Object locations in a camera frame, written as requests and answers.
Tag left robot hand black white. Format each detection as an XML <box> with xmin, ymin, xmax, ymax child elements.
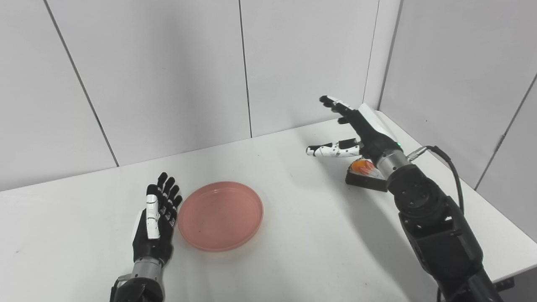
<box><xmin>132</xmin><ymin>172</ymin><xmax>183</xmax><ymax>266</ymax></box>

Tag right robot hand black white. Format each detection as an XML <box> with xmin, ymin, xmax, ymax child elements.
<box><xmin>306</xmin><ymin>95</ymin><xmax>404</xmax><ymax>168</ymax></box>

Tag chocolate cake slice with fruit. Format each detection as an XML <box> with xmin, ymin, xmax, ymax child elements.
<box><xmin>345</xmin><ymin>158</ymin><xmax>388</xmax><ymax>193</ymax></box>

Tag pink round plate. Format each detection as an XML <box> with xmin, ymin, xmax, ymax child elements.
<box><xmin>177</xmin><ymin>181</ymin><xmax>264</xmax><ymax>252</ymax></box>

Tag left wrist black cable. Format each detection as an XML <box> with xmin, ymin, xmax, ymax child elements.
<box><xmin>110</xmin><ymin>275</ymin><xmax>131</xmax><ymax>302</ymax></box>

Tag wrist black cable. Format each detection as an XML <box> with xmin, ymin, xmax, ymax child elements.
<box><xmin>406</xmin><ymin>145</ymin><xmax>465</xmax><ymax>214</ymax></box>
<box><xmin>110</xmin><ymin>275</ymin><xmax>131</xmax><ymax>302</ymax></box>

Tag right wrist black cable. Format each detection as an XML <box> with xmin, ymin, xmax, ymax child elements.
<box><xmin>406</xmin><ymin>145</ymin><xmax>465</xmax><ymax>214</ymax></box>

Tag black bracket under table edge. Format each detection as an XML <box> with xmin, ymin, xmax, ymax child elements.
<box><xmin>493</xmin><ymin>277</ymin><xmax>515</xmax><ymax>292</ymax></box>

